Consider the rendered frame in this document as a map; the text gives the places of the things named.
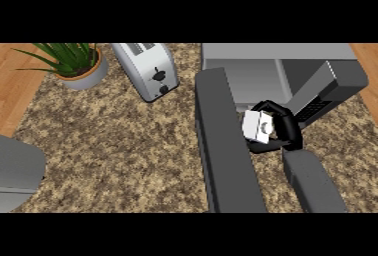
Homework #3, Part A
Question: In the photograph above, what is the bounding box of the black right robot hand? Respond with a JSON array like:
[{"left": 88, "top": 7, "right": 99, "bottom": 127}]
[{"left": 246, "top": 99, "right": 304, "bottom": 154}]

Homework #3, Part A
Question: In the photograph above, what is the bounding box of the grey microwave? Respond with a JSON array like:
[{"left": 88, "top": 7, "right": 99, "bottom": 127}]
[{"left": 200, "top": 43, "right": 370, "bottom": 130}]

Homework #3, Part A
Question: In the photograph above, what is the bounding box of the silver toaster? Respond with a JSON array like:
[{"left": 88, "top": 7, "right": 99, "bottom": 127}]
[{"left": 109, "top": 43, "right": 180, "bottom": 103}]

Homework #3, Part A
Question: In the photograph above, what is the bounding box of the white milk carton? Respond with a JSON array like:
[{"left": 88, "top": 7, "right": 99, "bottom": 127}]
[{"left": 240, "top": 109, "right": 274, "bottom": 145}]

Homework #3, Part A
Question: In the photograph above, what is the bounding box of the dark grey microwave door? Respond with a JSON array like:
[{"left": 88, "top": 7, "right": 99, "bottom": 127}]
[{"left": 193, "top": 67, "right": 268, "bottom": 214}]

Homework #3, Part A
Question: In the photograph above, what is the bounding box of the grey plant pot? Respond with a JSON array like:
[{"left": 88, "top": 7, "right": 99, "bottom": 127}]
[{"left": 51, "top": 47, "right": 110, "bottom": 91}]

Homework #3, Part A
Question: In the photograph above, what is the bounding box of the green potted plant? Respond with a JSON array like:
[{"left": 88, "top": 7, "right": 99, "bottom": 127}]
[{"left": 11, "top": 43, "right": 100, "bottom": 78}]

